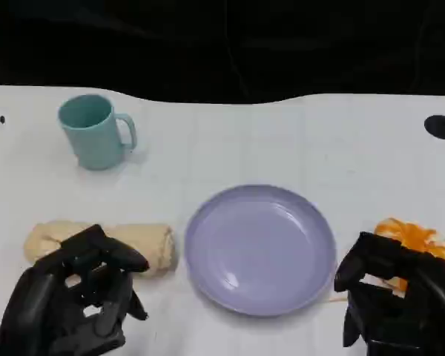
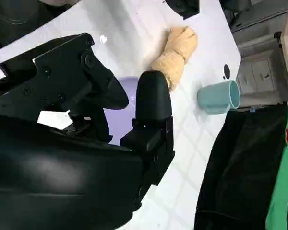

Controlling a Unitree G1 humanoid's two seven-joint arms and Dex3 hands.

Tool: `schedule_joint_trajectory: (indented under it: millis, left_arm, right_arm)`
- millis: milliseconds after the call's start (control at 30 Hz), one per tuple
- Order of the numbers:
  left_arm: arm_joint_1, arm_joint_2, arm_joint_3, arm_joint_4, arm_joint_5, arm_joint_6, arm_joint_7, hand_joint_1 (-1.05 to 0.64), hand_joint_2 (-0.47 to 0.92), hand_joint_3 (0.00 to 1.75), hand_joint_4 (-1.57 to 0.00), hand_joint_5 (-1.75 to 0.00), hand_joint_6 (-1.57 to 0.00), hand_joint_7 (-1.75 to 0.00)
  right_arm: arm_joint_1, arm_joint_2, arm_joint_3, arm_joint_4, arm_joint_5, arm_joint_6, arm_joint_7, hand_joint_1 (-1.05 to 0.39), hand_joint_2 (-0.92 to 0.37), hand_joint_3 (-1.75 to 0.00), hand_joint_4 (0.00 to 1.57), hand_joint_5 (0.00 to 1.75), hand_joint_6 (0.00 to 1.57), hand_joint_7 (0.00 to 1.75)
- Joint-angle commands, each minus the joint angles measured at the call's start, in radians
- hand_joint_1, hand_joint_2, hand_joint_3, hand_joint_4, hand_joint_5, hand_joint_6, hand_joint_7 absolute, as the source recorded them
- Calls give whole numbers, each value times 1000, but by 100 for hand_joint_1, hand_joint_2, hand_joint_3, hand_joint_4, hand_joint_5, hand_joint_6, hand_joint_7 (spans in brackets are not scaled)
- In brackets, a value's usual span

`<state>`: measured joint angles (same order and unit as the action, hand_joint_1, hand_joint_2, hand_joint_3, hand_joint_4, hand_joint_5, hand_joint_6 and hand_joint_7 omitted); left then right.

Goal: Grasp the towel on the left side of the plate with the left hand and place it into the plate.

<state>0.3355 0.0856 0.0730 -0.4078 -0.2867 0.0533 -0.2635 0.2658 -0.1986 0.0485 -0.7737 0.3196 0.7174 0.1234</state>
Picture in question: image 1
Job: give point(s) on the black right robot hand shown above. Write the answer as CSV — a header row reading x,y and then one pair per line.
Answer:
x,y
378,319

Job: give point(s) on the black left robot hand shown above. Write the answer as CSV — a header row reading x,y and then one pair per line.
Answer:
x,y
41,296

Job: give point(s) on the beige towel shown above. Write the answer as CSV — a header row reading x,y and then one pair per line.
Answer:
x,y
144,241

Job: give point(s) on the orange and white bread roll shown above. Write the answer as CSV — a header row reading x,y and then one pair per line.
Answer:
x,y
415,233

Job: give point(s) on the lilac plate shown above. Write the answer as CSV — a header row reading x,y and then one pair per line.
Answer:
x,y
259,252

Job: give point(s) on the pale green mug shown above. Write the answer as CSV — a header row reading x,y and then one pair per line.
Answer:
x,y
96,148

